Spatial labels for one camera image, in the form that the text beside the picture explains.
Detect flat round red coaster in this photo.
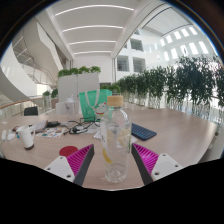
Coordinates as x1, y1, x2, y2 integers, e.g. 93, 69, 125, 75
58, 145, 80, 158

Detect green tote bag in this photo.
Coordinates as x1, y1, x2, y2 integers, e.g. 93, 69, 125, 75
78, 88, 113, 123

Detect colourful sticker sheet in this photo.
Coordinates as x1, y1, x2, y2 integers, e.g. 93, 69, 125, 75
35, 127, 68, 139

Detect ceiling light strips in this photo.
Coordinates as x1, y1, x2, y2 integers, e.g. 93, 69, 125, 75
54, 4, 135, 56

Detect row of tall green plants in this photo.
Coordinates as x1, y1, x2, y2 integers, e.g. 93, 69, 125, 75
99, 54, 224, 124

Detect black power brick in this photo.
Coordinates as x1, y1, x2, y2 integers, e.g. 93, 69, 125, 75
46, 120, 61, 128

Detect glass balustrade with wooden handrail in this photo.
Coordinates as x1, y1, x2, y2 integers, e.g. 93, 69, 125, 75
0, 96, 54, 118

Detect clear spray bottle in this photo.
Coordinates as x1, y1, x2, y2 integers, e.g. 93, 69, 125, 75
64, 94, 77, 122

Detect brown planter with green plants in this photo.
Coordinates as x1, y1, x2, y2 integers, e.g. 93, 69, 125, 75
42, 88, 60, 109

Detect white cabinet topped with plants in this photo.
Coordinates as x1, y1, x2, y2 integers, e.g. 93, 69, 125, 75
57, 65, 102, 103

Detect dark blue keyboard case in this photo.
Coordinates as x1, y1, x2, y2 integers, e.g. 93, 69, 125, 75
130, 122, 158, 142

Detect clear bottle with wooden cap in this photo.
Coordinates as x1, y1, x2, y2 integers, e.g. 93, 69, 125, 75
100, 95, 133, 184

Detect white chair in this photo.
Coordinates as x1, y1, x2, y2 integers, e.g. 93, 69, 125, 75
54, 100, 81, 116

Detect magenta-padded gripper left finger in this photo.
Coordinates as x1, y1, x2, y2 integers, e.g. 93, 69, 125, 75
44, 143, 96, 187

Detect white mug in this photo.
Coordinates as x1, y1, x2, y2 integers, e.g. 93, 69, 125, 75
15, 124, 37, 150

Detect tangled black cables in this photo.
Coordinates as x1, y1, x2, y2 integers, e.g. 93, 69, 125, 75
63, 119, 101, 136

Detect black chair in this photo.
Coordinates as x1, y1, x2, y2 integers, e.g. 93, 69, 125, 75
23, 105, 40, 117

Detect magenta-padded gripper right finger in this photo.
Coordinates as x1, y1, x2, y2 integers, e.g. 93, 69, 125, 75
130, 143, 184, 186

